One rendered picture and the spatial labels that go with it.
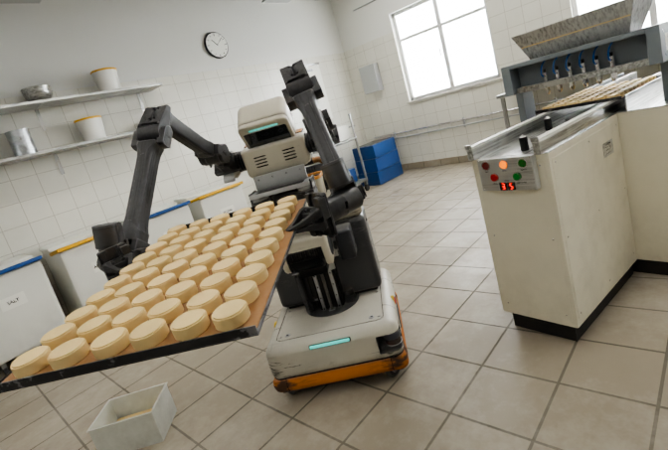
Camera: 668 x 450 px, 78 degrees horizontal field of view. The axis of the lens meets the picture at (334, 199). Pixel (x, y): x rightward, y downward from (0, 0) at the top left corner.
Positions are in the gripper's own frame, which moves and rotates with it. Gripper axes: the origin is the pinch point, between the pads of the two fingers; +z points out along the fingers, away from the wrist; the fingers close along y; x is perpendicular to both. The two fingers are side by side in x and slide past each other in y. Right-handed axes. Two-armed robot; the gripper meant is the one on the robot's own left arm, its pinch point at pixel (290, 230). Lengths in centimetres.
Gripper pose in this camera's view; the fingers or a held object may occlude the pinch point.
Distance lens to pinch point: 87.4
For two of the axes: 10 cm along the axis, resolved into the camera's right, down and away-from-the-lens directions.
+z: -7.1, 3.7, -6.0
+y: 2.8, 9.3, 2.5
